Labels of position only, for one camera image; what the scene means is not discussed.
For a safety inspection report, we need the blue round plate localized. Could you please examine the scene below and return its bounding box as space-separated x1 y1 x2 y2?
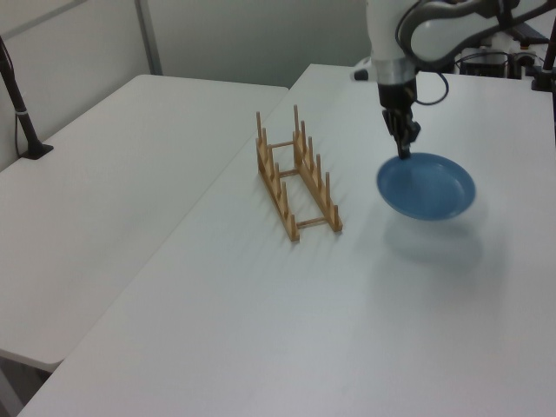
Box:
374 151 477 221

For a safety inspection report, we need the black stand with clamp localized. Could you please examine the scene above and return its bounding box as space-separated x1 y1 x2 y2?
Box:
530 33 556 93

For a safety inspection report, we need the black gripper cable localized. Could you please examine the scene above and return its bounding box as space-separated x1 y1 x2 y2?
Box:
394 0 450 107

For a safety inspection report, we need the wooden plate rack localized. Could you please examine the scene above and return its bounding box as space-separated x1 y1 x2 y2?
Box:
254 103 344 243

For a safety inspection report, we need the grey partition frame post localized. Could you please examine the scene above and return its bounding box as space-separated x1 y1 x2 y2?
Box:
133 0 163 76

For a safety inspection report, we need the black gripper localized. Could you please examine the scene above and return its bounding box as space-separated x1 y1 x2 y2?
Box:
375 80 421 161

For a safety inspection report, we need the black camera stand pole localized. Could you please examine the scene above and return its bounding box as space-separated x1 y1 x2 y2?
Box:
0 35 55 161

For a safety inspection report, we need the black electronics box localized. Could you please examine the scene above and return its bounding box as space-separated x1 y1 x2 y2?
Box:
458 44 537 81

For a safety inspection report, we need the thin black stand cable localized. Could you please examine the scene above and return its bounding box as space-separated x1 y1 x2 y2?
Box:
3 43 26 158

